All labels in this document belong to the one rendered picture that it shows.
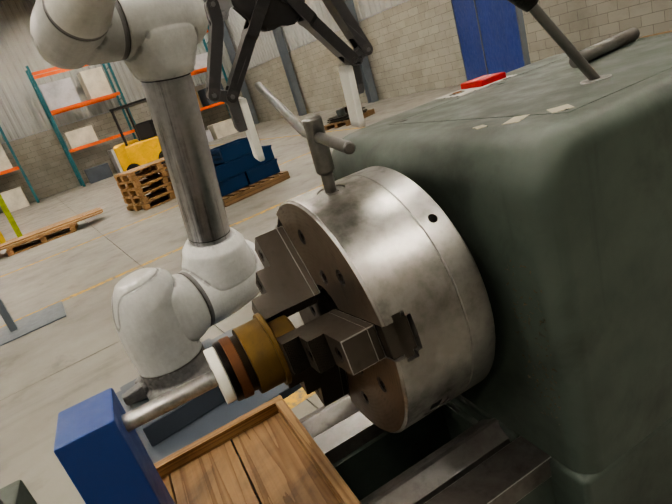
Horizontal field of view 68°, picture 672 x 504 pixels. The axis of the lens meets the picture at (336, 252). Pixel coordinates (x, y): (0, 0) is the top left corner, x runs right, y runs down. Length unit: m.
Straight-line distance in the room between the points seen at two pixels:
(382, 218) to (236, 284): 0.75
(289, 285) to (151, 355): 0.61
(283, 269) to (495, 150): 0.29
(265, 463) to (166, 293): 0.51
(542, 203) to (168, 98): 0.80
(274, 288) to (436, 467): 0.31
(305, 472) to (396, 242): 0.36
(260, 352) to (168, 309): 0.61
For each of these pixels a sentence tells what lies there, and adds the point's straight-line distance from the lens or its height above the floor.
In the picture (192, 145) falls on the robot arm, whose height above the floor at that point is 1.30.
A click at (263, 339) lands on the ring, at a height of 1.11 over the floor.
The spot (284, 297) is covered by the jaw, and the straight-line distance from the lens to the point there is 0.62.
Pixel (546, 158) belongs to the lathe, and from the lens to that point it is 0.50.
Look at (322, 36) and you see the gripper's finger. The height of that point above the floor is 1.40.
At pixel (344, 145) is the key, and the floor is 1.30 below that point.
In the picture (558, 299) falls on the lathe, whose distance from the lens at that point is 0.54.
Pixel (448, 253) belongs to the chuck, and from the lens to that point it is 0.53.
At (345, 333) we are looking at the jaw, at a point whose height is 1.12.
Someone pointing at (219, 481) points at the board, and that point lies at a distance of 0.80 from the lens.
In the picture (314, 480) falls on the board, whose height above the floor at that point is 0.88.
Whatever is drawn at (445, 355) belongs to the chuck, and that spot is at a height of 1.06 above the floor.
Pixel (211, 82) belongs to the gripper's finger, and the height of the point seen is 1.39.
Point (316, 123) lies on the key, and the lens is 0.56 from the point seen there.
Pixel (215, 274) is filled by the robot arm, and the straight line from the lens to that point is 1.20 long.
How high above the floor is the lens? 1.36
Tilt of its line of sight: 19 degrees down
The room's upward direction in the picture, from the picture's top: 18 degrees counter-clockwise
